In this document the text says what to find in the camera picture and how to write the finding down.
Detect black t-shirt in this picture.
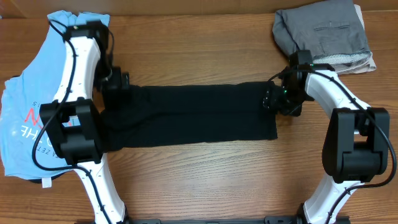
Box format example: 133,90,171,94
101,82,277,151

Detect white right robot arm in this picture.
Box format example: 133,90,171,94
262,50,397,224

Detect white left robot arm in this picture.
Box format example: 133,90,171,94
39,20,130,224

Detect folded grey trousers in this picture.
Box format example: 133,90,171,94
272,0,372,72

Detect light blue printed t-shirt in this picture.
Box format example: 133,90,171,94
1,11,110,188

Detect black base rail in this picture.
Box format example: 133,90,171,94
74,214,351,224

